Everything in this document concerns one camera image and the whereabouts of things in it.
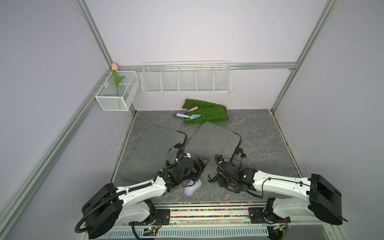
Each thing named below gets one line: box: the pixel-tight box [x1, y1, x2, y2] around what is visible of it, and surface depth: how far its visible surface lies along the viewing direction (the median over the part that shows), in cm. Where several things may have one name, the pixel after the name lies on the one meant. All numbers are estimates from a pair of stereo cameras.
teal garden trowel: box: [176, 113, 202, 120], surface depth 118 cm
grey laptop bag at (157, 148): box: [116, 125, 187, 182], surface depth 98 cm
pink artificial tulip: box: [111, 62, 125, 97], surface depth 92 cm
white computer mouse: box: [183, 179, 202, 197], surface depth 83 cm
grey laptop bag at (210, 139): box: [183, 122, 242, 177], surface depth 101 cm
